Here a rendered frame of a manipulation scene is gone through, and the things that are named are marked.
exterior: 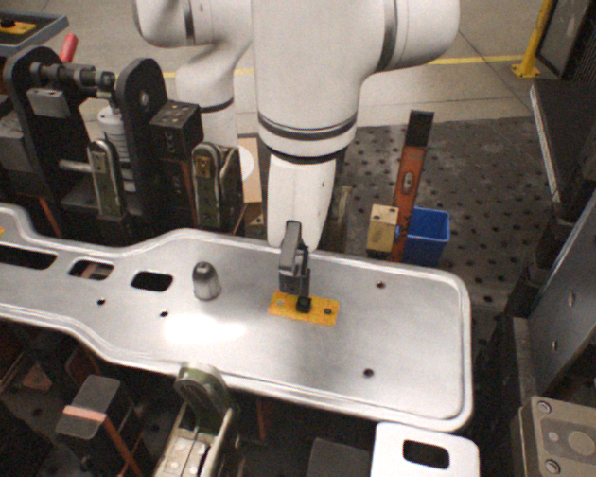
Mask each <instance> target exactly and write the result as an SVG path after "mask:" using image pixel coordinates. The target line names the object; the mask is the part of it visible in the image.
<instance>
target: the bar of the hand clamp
mask: <svg viewBox="0 0 596 477"><path fill-rule="evenodd" d="M344 158H345V152H344V153H343V154H342V155H341V156H339V157H338V158H335V170H334V180H333V185H334V194H333V204H332V217H338V215H339V206H340V199H341V194H342V178H343V168H344Z"/></svg>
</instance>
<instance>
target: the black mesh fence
mask: <svg viewBox="0 0 596 477"><path fill-rule="evenodd" d="M595 25H596V0H589V2H587V7H586V10H585V12H584V16H583V18H582V21H581V23H580V26H579V28H577V31H576V33H575V37H574V39H573V42H572V44H571V48H570V52H568V54H567V57H566V59H565V62H564V64H563V67H562V70H561V73H559V75H558V78H557V80H562V81H572V79H573V77H574V75H575V72H576V70H577V67H578V70H577V73H576V75H575V77H574V81H573V82H575V79H576V77H577V75H578V72H581V73H579V75H578V77H577V81H576V82H578V79H579V77H581V75H582V77H581V80H579V82H582V80H583V79H584V80H583V83H587V82H588V79H590V77H591V75H592V72H593V70H594V67H595V71H594V74H593V76H592V78H591V80H590V82H589V83H592V80H593V78H594V76H595V74H596V61H595V62H594V60H595V57H596V52H595V54H594V51H595V49H596V44H595V41H596V36H595V39H594V41H593V38H594V35H595V33H596V27H595ZM593 30H594V33H593V35H592V32H593ZM591 35H592V39H591V41H590V38H591ZM589 41H590V43H589ZM592 41H593V44H592V46H591V48H590V45H591V43H592ZM587 43H589V45H587ZM594 44H595V46H594ZM593 46H594V49H593V51H592V48H593ZM589 49H590V51H589ZM585 51H586V53H585V55H584V52H585ZM591 51H592V54H591ZM593 54H594V57H592V56H593ZM583 55H584V57H583ZM586 55H587V58H589V56H590V58H589V59H588V61H587V58H586V60H585V56H586ZM582 57H583V60H582ZM581 60H582V62H581ZM584 61H585V62H584ZM590 61H591V65H590V66H589V67H588V69H587V66H588V64H589V63H590ZM580 62H581V64H580ZM583 62H584V65H583V67H582V64H583ZM586 62H587V65H586ZM592 64H593V67H592V70H591V72H590V75H588V77H587V74H588V71H590V68H591V66H592ZM585 65H586V67H585ZM584 67H585V71H584V73H583V70H584ZM586 71H587V73H586ZM585 73H586V75H585V76H584V74H585ZM586 77H587V80H586ZM595 82H596V77H595V79H594V82H593V84H595Z"/></svg>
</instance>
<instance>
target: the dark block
mask: <svg viewBox="0 0 596 477"><path fill-rule="evenodd" d="M149 128H150V132H151V136H152V141H153V145H155V149H156V153H157V157H158V158H159V160H162V164H163V168H164V171H165V172H166V177H167V184H168V189H169V193H170V197H171V202H172V205H173V211H174V216H176V220H177V224H178V228H179V229H181V228H192V229H199V230H200V227H201V225H197V215H196V202H195V191H194V186H193V180H192V175H191V169H192V168H193V162H192V151H193V150H194V148H195V147H196V146H197V145H198V144H199V143H201V142H203V140H204V131H203V125H202V119H201V112H200V106H199V104H195V103H185V101H177V100H169V101H167V103H166V104H165V106H164V107H163V108H162V109H161V110H160V111H159V113H158V114H157V116H155V117H154V118H153V119H152V120H151V122H150V123H149Z"/></svg>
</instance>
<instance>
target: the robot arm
mask: <svg viewBox="0 0 596 477"><path fill-rule="evenodd" d="M132 13H133V20H134V23H135V26H136V30H138V32H139V33H140V35H141V36H142V37H143V39H144V40H145V41H146V42H147V43H149V44H152V45H154V46H157V48H163V49H174V48H184V47H193V46H202V44H207V47H206V48H205V49H203V50H202V51H201V52H199V53H198V54H196V55H195V56H194V58H191V59H190V60H188V61H187V62H185V63H184V64H182V65H181V66H179V67H178V69H177V71H176V73H175V89H176V96H177V101H185V103H195V104H199V106H200V107H203V112H202V115H201V119H202V125H203V131H204V140H203V142H211V143H214V144H221V145H222V146H223V145H228V146H235V148H238V149H239V152H240V162H241V173H242V183H244V182H245V181H246V180H249V179H250V177H251V176H252V174H253V172H254V158H253V157H252V155H251V154H250V153H249V152H248V151H246V150H245V149H244V148H242V146H240V145H239V144H238V140H237V126H236V111H235V98H234V71H235V68H236V65H237V63H238V62H239V61H240V60H241V59H242V57H243V56H244V53H245V52H246V51H247V49H248V48H249V46H250V45H252V42H254V74H255V91H256V106H257V124H258V133H259V136H260V138H262V140H263V141H264V142H265V146H266V148H267V150H268V151H269V152H270V153H271V154H272V155H271V162H270V172H269V185H268V243H269V244H270V246H276V247H278V246H279V245H280V243H281V241H282V243H281V252H280V259H279V265H278V272H279V291H280V292H282V293H288V294H291V295H300V296H304V297H308V296H309V285H310V269H309V268H308V267H307V266H308V259H309V253H310V252H313V251H314V250H316V247H317V245H318V242H319V239H320V238H323V237H325V236H326V228H327V213H328V207H329V204H330V199H331V193H332V188H333V180H334V170H335V158H338V157H339V156H341V155H342V154H343V153H344V152H345V151H346V150H348V148H349V144H350V143H351V141H352V140H353V139H354V137H355V133H356V126H357V115H358V107H359V96H360V88H361V85H362V84H363V83H364V82H365V80H366V78H367V77H370V76H371V75H373V74H376V73H382V72H390V71H396V70H404V68H410V67H415V66H419V65H423V64H427V63H429V62H433V61H436V59H438V58H439V57H441V56H442V55H443V54H444V53H447V50H448V49H449V47H450V46H451V45H452V43H453V41H454V38H456V35H457V32H458V27H459V21H460V4H459V0H132ZM301 236H302V239H303V241H304V243H303V242H299V240H300V237H301ZM297 250H299V251H304V254H303V262H302V264H300V263H295V256H296V251H297Z"/></svg>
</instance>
